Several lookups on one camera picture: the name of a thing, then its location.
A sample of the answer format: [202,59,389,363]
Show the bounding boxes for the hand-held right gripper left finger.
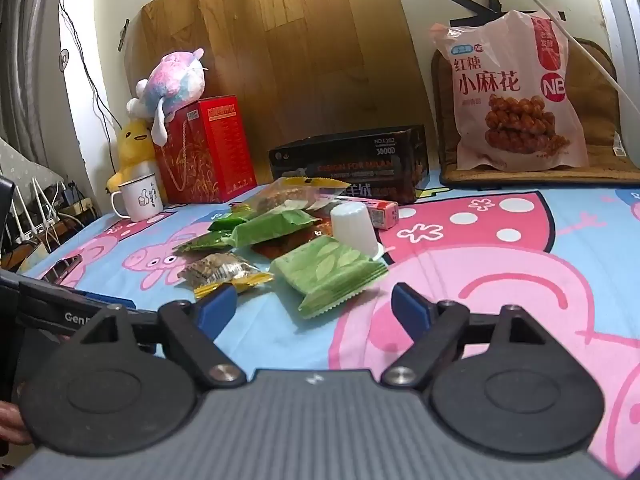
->
[65,282,247,391]

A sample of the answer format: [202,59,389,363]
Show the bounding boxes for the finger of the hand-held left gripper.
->
[39,254,84,287]
[20,280,138,311]

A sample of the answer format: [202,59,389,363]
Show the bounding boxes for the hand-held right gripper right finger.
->
[382,282,551,391]

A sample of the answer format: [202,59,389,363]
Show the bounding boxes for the large green leaf-print snack packet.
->
[270,236,389,319]

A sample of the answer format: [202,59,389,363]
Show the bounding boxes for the black cardboard box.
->
[268,125,430,206]

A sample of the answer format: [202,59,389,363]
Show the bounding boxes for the person's left hand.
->
[0,400,32,446]

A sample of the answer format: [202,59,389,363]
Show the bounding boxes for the brown snack yellow-edged packet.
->
[177,252,275,299]

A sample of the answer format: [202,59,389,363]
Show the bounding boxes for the small green snack packet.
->
[208,204,254,232]
[172,233,236,256]

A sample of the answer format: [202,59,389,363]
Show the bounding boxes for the power strip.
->
[59,184,97,222]

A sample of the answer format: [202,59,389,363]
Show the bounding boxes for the white router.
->
[9,175,67,253]

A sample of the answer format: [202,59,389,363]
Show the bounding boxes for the red snack packet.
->
[250,224,334,261]

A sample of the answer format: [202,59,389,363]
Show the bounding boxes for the white plastic cup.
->
[330,203,385,262]

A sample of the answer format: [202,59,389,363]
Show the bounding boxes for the small pink box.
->
[320,195,400,231]

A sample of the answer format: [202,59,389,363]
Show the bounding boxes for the cartoon pig printed bed sheet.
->
[22,170,640,480]

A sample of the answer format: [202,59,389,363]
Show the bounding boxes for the white enamel mug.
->
[110,172,168,222]

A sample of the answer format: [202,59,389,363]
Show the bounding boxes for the grey patterned cloth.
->
[0,137,67,188]

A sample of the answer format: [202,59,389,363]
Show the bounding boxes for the clear packet with yellow label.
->
[249,176,349,217]

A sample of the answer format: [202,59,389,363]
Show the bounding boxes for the yellow plush toy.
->
[106,117,159,194]

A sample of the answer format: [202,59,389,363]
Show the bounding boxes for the red gift box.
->
[152,96,258,205]

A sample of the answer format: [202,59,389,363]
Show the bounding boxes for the white long-eared plush toy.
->
[126,95,176,145]

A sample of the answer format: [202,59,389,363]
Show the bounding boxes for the grey curtain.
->
[0,0,76,171]

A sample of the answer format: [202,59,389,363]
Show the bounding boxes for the pastel pink blue plush toy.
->
[136,47,208,117]

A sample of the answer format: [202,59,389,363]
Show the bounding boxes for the large pink snack bag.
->
[428,9,590,171]

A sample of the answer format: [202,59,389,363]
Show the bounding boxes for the wooden board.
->
[140,0,441,201]

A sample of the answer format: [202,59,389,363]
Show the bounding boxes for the brown seat cushion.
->
[431,37,640,189]

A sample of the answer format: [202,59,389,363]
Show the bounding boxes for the black tape strips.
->
[449,0,567,29]

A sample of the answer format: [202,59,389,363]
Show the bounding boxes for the black wall cable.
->
[57,0,122,133]

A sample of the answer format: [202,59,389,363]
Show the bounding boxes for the white cable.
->
[487,0,640,111]

